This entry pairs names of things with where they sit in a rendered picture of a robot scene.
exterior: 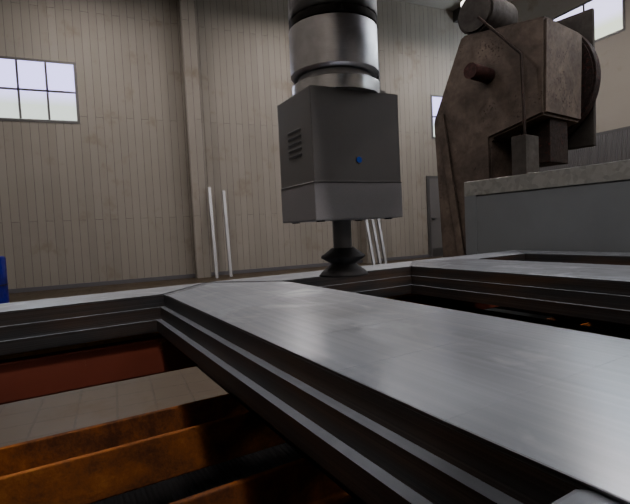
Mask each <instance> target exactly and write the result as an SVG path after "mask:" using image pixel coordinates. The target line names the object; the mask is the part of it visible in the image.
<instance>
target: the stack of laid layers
mask: <svg viewBox="0 0 630 504"><path fill-rule="evenodd" d="M484 259H492V260H515V261H539V262H562V263H586V264H610V265H630V257H616V256H581V255H545V254H520V255H511V256H502V257H493V258H484ZM368 273H369V274H368V275H364V276H357V277H340V278H331V277H315V278H307V279H298V280H289V281H256V282H294V283H300V284H306V285H311V286H317V287H323V288H329V289H335V290H341V291H347V292H353V293H359V294H365V295H370V296H376V297H382V298H385V297H391V296H398V295H404V294H411V293H412V294H419V295H426V296H433V297H440V298H447V299H454V300H461V301H468V302H474V303H481V304H488V305H495V306H502V307H509V308H516V309H523V310H530V311H537V312H544V313H551V314H558V315H564V316H571V317H578V318H585V319H592V320H599V321H606V322H613V323H620V324H627V325H630V282H617V281H603V280H589V279H575V278H561V277H548V276H534V275H520V274H506V273H492V272H478V271H464V270H450V269H436V268H422V267H404V268H396V269H387V270H378V271H369V272H368ZM211 283H243V282H209V283H204V284H200V285H196V286H192V287H189V288H185V289H181V290H178V291H174V292H170V293H166V294H163V295H155V296H147V297H138V298H129V299H120V300H111V301H102V302H93V303H84V304H75V305H66V306H58V307H49V308H40V309H31V310H22V311H13V312H4V313H0V356H3V355H9V354H16V353H22V352H29V351H36V350H42V349H49V348H55V347H62V346H68V345H75V344H82V343H88V342H95V341H101V340H108V339H115V338H121V337H128V336H134V335H141V334H148V333H154V332H158V333H159V334H161V335H162V336H163V337H164V338H166V339H167V340H168V341H169V342H170V343H172V344H173V345H174V346H175V347H177V348H178V349H179V350H180V351H181V352H183V353H184V354H185V355H186V356H188V357H189V358H190V359H191V360H192V361H194V362H195V363H196V364H197V365H198V366H200V367H201V368H202V369H203V370H205V371H206V372H207V373H208V374H209V375H211V376H212V377H213V378H214V379H216V380H217V381H218V382H219V383H220V384H222V385H223V386H224V387H225V388H227V389H228V390H229V391H230V392H231V393H233V394H234V395H235V396H236V397H238V398H239V399H240V400H241V401H242V402H244V403H245V404H246V405H247V406H249V407H250V408H251V409H252V410H253V411H255V412H256V413H257V414H258V415H260V416H261V417H262V418H263V419H264V420H266V421H267V422H268V423H269V424H271V425H272V426H273V427H274V428H275V429H277V430H278V431H279V432H280V433H282V434H283V435H284V436H285V437H286V438H288V439H289V440H290V441H291V442H293V443H294V444H295V445H296V446H297V447H299V448H300V449H301V450H302V451H303V452H305V453H306V454H307V455H308V456H310V457H311V458H312V459H313V460H314V461H316V462H317V463H318V464H319V465H321V466H322V467H323V468H324V469H325V470H327V471H328V472H329V473H330V474H332V475H333V476H334V477H335V478H336V479H338V480H339V481H340V482H341V483H343V484H344V485H345V486H346V487H347V488H349V489H350V490H351V491H352V492H354V493H355V494H356V495H357V496H358V497H360V498H361V499H362V500H363V501H365V502H366V503H367V504H624V503H622V502H620V501H618V500H615V499H613V498H611V497H609V496H606V495H604V494H602V493H600V492H597V491H595V490H593V489H591V488H588V487H586V486H584V485H582V484H579V483H577V482H575V481H573V480H570V479H568V478H566V477H564V476H562V475H559V474H557V473H555V472H553V471H550V470H548V469H546V468H544V467H541V466H539V465H537V464H535V463H532V462H530V461H528V460H526V459H523V458H521V457H519V456H517V455H514V454H512V453H510V452H508V451H505V450H503V449H501V448H499V447H496V446H494V445H492V444H490V443H487V442H485V441H483V440H481V439H479V438H476V437H474V436H472V435H470V434H467V433H465V432H463V431H461V430H458V429H456V428H454V427H452V426H449V425H447V424H445V423H443V422H441V421H438V420H436V419H434V418H432V417H430V416H427V415H425V414H423V413H421V412H419V411H417V410H414V409H412V408H410V407H408V406H406V405H403V404H401V403H399V402H397V401H395V400H393V399H390V398H388V397H386V396H384V395H382V394H380V393H377V392H375V391H373V390H371V389H369V388H366V387H364V386H362V385H360V384H358V383H356V382H353V381H351V380H349V379H347V378H345V377H343V376H340V375H338V374H336V373H334V372H332V371H329V370H327V369H325V368H323V367H321V366H319V365H316V364H314V363H312V362H310V361H308V360H305V359H303V358H301V357H299V356H297V355H295V354H292V353H290V352H288V351H286V350H284V349H282V348H279V347H277V346H275V345H273V344H271V343H268V342H266V341H264V340H262V339H260V338H258V337H255V336H253V335H251V334H249V333H247V332H244V331H242V330H240V329H238V328H236V327H234V326H231V325H229V324H227V323H225V322H223V321H221V320H218V319H216V318H214V317H212V316H210V315H207V314H205V313H203V312H201V311H199V310H197V309H194V308H192V307H190V306H188V305H186V304H184V303H181V302H179V301H177V300H175V299H173V298H170V297H168V295H171V294H175V293H178V292H182V291H186V290H189V289H193V288H196V287H200V286H204V285H207V284H211Z"/></svg>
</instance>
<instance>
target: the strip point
mask: <svg viewBox="0 0 630 504"><path fill-rule="evenodd" d="M275 283H284V282H243V283H211V284H207V285H204V286H200V287H196V288H193V289H189V290H186V291H182V292H178V293H175V294H171V295H179V294H187V293H196V292H205V291H214V290H223V289H231V288H240V287H249V286H258V285H266V284H275Z"/></svg>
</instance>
